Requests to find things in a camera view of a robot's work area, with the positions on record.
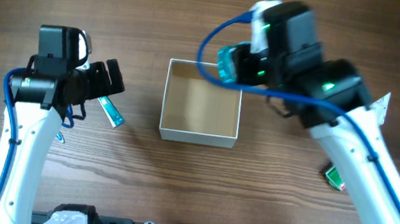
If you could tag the blue mouthwash bottle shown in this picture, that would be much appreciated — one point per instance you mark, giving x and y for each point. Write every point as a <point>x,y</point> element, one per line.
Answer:
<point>225,62</point>

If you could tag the green Dettol soap box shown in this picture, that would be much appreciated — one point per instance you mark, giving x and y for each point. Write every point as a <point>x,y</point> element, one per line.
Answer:
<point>333,178</point>

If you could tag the blue white toothbrush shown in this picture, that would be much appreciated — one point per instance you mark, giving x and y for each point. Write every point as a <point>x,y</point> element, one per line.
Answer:
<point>60,137</point>

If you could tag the white lotion tube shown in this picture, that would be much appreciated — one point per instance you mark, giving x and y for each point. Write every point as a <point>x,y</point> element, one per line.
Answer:
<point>380,108</point>

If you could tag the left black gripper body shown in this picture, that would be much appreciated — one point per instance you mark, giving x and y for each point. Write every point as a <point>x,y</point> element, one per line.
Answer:
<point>100,79</point>

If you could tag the white cardboard box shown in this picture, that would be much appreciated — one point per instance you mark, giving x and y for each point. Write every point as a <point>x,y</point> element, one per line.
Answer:
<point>196,111</point>

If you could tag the teal Colgate toothpaste tube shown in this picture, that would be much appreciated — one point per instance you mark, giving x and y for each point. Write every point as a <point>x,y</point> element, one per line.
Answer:
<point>112,113</point>

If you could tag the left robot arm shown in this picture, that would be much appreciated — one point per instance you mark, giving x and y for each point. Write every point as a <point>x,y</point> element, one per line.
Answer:
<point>49,93</point>

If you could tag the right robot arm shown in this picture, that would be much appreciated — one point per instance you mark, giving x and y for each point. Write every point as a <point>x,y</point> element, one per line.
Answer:
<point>284,60</point>

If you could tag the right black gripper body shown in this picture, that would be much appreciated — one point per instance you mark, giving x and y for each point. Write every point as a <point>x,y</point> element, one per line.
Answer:
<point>247,65</point>

